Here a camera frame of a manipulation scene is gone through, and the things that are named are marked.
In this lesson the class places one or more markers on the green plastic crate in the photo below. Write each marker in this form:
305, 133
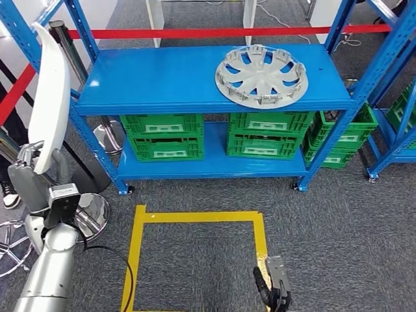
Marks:
357, 129
237, 122
137, 150
130, 125
234, 148
312, 157
402, 107

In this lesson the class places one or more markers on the white desk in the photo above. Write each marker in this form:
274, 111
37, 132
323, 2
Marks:
155, 21

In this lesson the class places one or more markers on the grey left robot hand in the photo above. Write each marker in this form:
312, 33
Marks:
26, 185

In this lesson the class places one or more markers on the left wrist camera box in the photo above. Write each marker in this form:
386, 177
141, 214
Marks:
62, 204

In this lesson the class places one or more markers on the red barrier belt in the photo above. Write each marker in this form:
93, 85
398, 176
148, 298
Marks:
195, 32

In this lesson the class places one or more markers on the black barrier stanchion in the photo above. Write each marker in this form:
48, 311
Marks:
94, 176

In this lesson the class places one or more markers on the grey wheel hubcap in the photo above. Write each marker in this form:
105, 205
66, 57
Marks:
260, 79

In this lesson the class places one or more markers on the yellow floor tape square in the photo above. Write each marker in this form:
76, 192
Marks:
195, 216

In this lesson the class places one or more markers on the blue metal shelf rack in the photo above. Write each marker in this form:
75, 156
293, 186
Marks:
162, 77
382, 125

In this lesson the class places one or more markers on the white panel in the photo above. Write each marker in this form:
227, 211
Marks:
322, 17

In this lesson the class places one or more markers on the person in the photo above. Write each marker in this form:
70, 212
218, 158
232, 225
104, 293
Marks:
10, 198

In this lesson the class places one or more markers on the white curved plastic part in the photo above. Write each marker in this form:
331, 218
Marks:
52, 99

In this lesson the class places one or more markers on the chrome chair base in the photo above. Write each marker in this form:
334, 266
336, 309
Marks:
4, 247

